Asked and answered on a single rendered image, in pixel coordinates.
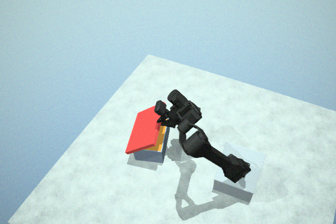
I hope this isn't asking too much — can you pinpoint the red lid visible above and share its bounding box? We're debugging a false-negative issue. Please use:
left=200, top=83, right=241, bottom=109
left=125, top=106, right=161, bottom=154

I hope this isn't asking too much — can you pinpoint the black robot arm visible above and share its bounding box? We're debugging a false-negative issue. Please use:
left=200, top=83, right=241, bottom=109
left=167, top=89, right=251, bottom=183

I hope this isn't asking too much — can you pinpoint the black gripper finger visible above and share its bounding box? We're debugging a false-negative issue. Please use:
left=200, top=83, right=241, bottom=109
left=157, top=116, right=166, bottom=123
left=161, top=119, right=176, bottom=128

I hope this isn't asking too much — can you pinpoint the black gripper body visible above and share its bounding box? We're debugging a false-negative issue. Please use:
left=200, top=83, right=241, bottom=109
left=154, top=100, right=182, bottom=126

